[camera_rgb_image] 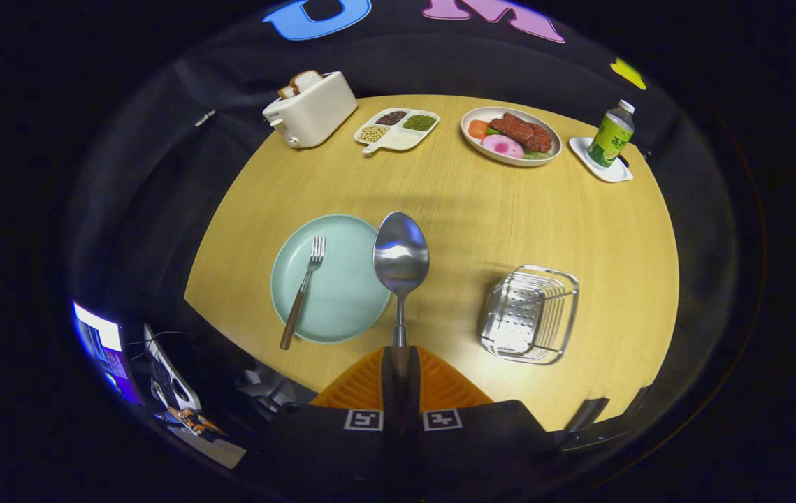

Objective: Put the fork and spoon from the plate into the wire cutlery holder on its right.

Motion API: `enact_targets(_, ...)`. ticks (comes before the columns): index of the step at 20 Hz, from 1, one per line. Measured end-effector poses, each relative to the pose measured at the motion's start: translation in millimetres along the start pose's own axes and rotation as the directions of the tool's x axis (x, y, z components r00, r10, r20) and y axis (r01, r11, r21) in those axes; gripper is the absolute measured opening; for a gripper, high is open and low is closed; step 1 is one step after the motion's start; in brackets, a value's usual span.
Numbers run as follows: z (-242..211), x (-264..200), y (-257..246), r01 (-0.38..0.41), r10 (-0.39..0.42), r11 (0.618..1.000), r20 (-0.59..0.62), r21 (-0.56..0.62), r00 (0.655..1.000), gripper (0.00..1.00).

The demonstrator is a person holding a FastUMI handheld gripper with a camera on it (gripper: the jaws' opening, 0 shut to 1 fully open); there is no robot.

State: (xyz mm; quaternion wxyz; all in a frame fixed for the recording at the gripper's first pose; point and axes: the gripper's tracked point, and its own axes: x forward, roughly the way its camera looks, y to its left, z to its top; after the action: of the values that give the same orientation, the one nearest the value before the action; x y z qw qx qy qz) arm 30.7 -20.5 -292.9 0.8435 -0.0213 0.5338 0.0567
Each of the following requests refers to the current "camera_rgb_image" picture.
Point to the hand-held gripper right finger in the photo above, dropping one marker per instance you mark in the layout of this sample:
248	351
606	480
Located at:
474	440

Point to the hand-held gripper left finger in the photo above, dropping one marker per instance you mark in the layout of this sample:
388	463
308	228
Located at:
328	440

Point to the colourful printed item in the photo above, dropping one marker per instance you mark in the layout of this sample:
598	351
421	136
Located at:
191	421

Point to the pale green round plate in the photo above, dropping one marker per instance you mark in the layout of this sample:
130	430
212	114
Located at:
342	293

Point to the white framed device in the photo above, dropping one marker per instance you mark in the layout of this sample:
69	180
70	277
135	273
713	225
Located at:
184	395

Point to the lit computer screen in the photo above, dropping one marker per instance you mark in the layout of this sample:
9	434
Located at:
100	335

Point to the green lettuce leaf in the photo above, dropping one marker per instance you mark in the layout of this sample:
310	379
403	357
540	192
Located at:
537	155

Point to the pink ham slice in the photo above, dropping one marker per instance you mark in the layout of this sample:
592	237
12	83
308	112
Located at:
502	146

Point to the white oval food plate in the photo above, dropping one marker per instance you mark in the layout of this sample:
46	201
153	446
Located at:
471	143

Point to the white square coaster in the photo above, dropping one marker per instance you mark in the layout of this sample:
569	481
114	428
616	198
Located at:
583	157

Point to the white divided dish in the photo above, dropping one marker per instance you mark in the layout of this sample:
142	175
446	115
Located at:
401	140

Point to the pile of yellow soybeans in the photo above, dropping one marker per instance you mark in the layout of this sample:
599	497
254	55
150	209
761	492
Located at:
372	133

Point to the red tomato slice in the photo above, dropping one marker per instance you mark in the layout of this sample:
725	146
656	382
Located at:
478	129

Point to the brown meat piece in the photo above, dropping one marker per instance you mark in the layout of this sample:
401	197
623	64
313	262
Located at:
523	133

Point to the pile of green beans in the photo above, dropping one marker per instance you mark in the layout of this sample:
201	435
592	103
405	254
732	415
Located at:
419	123

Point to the white toaster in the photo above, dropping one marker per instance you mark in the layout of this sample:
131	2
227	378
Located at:
317	115

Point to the pile of dark beans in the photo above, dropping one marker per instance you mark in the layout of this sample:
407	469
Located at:
391	118

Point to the green label drink bottle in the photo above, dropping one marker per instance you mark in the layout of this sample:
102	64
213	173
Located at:
611	136

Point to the brown crust bread slice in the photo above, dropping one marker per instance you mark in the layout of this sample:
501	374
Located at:
286	91

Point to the white bread slice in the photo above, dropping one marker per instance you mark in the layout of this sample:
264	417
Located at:
307	80

